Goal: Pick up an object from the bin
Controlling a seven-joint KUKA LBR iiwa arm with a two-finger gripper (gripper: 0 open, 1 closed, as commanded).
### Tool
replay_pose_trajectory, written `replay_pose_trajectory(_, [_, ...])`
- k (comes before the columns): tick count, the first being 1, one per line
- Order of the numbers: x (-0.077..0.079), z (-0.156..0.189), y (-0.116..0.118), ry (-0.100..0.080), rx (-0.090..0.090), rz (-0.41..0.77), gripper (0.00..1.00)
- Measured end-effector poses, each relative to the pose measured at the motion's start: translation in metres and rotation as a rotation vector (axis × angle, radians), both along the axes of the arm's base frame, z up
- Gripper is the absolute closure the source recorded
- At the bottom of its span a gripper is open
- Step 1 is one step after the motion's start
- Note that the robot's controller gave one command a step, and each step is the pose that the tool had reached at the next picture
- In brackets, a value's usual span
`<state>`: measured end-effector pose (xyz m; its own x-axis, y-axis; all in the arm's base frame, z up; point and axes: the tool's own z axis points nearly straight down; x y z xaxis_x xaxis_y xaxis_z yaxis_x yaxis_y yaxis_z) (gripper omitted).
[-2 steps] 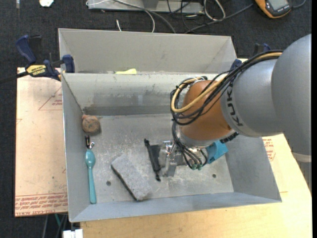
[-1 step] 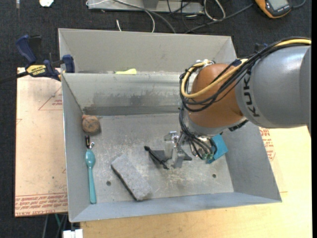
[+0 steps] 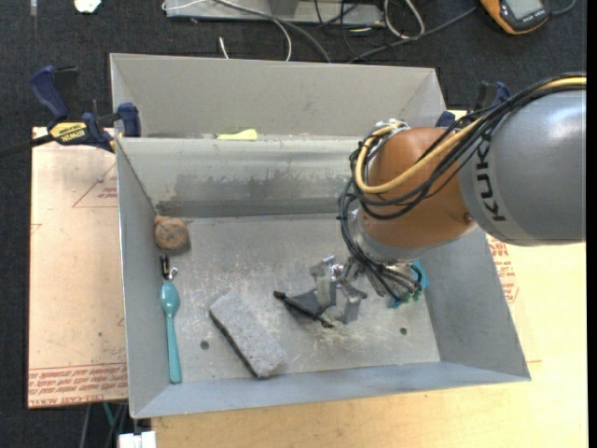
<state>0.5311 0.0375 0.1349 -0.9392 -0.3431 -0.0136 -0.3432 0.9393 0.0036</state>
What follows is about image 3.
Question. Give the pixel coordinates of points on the brown cardboard board red print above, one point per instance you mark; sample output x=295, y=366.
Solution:
x=74, y=269

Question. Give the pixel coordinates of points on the grey stone block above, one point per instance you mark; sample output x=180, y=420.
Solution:
x=247, y=331

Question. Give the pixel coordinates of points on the yellow-green flat piece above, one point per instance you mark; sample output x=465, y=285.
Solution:
x=239, y=134

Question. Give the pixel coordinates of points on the teal plastic spoon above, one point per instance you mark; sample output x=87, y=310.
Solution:
x=170, y=306

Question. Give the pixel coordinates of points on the thin black rod tool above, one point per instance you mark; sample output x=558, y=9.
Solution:
x=298, y=305

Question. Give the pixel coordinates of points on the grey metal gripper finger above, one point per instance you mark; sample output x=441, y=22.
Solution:
x=328, y=293
x=352, y=310

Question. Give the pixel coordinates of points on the small black metal clip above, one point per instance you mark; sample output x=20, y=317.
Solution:
x=164, y=265

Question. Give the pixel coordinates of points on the grey metal bin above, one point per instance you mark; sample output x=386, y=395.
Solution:
x=280, y=250

